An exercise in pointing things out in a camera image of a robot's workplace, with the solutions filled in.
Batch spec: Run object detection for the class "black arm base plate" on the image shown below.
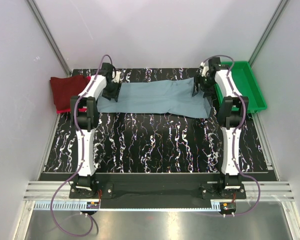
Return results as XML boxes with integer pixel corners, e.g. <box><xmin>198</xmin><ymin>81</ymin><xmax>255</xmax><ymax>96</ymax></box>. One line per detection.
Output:
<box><xmin>69</xmin><ymin>182</ymin><xmax>247</xmax><ymax>201</ymax></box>

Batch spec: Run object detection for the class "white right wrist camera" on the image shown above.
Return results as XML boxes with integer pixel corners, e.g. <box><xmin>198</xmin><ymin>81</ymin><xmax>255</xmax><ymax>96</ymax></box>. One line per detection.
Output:
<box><xmin>199</xmin><ymin>62</ymin><xmax>209</xmax><ymax>77</ymax></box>

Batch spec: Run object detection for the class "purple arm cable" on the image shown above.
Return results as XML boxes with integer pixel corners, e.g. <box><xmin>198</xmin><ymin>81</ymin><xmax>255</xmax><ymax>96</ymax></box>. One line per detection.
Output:
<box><xmin>201</xmin><ymin>54</ymin><xmax>261</xmax><ymax>217</ymax></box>
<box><xmin>49</xmin><ymin>54</ymin><xmax>115</xmax><ymax>238</ymax></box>

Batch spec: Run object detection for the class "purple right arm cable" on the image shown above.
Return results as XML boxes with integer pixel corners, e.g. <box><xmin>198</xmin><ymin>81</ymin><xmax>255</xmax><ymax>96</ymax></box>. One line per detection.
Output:
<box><xmin>201</xmin><ymin>54</ymin><xmax>261</xmax><ymax>217</ymax></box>

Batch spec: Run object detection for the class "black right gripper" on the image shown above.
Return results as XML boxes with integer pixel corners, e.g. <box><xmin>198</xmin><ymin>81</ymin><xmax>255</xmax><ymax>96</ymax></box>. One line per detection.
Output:
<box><xmin>191</xmin><ymin>74</ymin><xmax>216</xmax><ymax>98</ymax></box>

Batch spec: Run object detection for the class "light blue t shirt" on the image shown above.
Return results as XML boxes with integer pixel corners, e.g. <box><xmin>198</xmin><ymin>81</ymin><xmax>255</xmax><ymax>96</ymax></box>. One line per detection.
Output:
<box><xmin>97</xmin><ymin>78</ymin><xmax>212</xmax><ymax>119</ymax></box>

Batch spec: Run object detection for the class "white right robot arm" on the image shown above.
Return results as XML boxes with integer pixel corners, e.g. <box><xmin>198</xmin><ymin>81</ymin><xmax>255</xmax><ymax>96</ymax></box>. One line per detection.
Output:
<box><xmin>192</xmin><ymin>55</ymin><xmax>249</xmax><ymax>201</ymax></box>

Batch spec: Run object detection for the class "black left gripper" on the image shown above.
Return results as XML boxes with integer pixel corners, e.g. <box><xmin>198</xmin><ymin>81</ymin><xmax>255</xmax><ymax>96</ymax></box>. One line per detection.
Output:
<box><xmin>101</xmin><ymin>80</ymin><xmax>121</xmax><ymax>102</ymax></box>

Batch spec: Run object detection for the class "aluminium front rail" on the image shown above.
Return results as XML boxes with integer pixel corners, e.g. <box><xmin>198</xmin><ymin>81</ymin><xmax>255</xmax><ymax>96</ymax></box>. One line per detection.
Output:
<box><xmin>23</xmin><ymin>181</ymin><xmax>294</xmax><ymax>202</ymax></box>

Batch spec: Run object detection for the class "bright red folded t shirt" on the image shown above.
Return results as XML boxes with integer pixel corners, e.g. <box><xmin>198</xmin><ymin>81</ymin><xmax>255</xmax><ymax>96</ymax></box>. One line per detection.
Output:
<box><xmin>56</xmin><ymin>76</ymin><xmax>92</xmax><ymax>115</ymax></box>

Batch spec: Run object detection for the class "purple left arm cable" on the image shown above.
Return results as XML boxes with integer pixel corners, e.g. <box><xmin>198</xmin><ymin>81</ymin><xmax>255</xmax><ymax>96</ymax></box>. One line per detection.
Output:
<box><xmin>49</xmin><ymin>54</ymin><xmax>115</xmax><ymax>238</ymax></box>

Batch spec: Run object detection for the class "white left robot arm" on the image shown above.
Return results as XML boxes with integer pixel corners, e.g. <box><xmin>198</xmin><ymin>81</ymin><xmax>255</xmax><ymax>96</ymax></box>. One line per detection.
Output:
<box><xmin>70</xmin><ymin>62</ymin><xmax>122</xmax><ymax>198</ymax></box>

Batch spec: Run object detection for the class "green plastic bin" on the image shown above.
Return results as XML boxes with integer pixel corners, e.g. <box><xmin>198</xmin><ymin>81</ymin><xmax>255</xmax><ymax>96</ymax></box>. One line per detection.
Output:
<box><xmin>215</xmin><ymin>61</ymin><xmax>267</xmax><ymax>114</ymax></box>

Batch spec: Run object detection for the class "dark red folded t shirt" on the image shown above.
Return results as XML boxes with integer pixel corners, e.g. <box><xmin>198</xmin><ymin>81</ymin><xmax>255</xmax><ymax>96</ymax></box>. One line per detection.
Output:
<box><xmin>49</xmin><ymin>75</ymin><xmax>92</xmax><ymax>112</ymax></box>

